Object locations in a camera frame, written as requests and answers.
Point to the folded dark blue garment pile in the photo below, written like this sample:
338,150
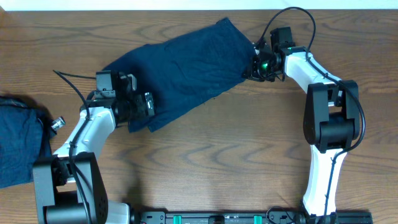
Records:
25,137

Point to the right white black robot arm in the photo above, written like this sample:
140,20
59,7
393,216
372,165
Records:
333,122

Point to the dark blue shorts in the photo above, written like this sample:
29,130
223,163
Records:
184,72

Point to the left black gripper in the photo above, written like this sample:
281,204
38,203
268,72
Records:
141,112

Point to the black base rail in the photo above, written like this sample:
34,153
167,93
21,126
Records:
277,216

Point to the silver garment tag clip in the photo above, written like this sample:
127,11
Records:
58,123

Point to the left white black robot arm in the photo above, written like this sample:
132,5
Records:
68,184

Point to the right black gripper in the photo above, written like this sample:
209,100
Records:
252,73

